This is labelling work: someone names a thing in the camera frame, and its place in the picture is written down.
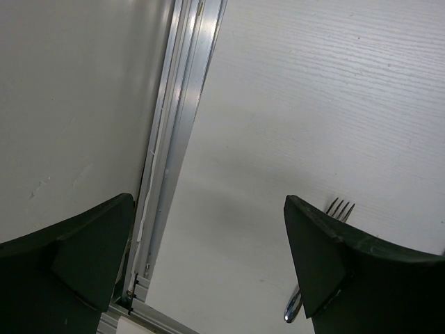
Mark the silver fork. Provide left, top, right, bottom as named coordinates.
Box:
left=284, top=198, right=355, bottom=324

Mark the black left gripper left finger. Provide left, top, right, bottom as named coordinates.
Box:
left=1, top=193, right=135, bottom=333

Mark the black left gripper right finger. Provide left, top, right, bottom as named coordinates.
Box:
left=284, top=195, right=444, bottom=333

